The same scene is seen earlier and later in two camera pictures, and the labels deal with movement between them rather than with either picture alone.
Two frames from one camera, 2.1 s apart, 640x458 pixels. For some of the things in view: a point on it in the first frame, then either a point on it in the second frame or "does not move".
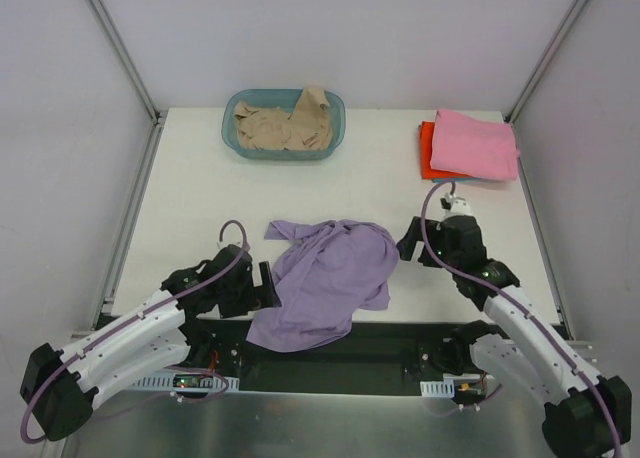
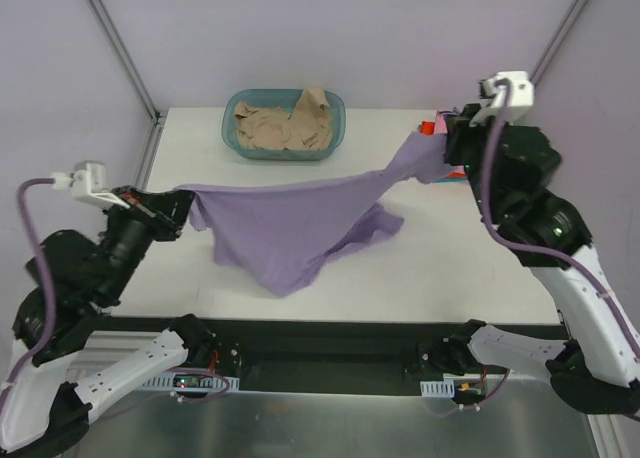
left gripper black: [254, 288] to [154, 214]
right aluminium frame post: [550, 52] does not move
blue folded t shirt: [460, 180] does not move
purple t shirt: [324, 273] to [279, 235]
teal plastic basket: [284, 99] does not move
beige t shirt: [307, 127] does not move
